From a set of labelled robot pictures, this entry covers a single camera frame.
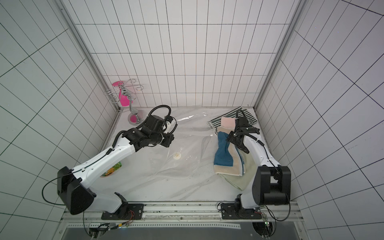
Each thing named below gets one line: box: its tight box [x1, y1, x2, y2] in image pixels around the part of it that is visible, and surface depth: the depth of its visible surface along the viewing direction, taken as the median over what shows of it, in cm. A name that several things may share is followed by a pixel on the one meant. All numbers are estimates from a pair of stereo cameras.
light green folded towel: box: [215, 147, 258, 191], surface depth 84 cm
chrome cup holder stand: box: [104, 78, 144, 126], surface depth 103 cm
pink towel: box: [221, 117, 236, 129], surface depth 109 cm
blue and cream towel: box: [213, 126, 246, 177], surface depth 87 cm
